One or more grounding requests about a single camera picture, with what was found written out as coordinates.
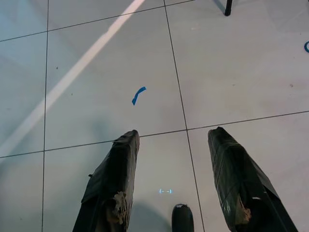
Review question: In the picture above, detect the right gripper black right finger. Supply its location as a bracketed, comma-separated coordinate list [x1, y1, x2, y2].
[208, 126, 299, 232]

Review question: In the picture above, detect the blue tape strip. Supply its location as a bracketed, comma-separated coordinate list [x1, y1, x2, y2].
[131, 86, 147, 106]

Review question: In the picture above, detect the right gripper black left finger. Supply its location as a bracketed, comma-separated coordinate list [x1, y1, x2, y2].
[72, 130, 141, 232]

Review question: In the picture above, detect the black metal stand leg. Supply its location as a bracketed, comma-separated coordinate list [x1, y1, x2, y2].
[212, 0, 233, 17]

